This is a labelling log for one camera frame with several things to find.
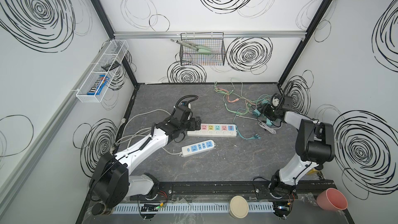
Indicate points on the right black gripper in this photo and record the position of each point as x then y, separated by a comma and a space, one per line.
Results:
267, 111

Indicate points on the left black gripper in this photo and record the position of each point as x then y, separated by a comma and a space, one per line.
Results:
193, 124

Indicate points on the teal plug adapter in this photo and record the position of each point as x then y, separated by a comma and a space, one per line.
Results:
256, 113

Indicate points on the long colourful power strip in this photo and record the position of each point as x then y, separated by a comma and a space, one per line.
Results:
215, 131

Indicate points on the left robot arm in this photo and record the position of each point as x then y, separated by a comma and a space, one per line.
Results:
112, 181

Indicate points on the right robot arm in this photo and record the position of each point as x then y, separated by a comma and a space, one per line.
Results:
314, 146

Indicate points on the short blue power strip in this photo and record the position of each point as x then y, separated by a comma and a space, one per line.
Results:
198, 148

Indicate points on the yellow block with black cap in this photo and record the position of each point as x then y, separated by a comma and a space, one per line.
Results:
313, 171

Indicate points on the black remote control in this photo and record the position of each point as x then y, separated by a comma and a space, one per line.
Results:
111, 66

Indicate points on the blue candy packet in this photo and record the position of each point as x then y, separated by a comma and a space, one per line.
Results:
99, 84

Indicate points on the pink cup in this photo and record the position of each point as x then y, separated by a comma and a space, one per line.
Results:
332, 200

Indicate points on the beige round lid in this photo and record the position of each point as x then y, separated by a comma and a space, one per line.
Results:
238, 207

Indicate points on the dark jar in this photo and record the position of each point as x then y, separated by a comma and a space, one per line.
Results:
101, 209

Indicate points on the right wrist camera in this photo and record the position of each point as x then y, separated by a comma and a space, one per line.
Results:
279, 102

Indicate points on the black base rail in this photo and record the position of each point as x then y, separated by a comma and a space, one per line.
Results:
259, 189

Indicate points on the black wire basket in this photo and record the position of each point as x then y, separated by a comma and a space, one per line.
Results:
212, 40

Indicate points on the white slotted cable duct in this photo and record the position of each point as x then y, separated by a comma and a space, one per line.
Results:
205, 208

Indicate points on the clear wall shelf basket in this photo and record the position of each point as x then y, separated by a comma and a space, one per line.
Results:
112, 50

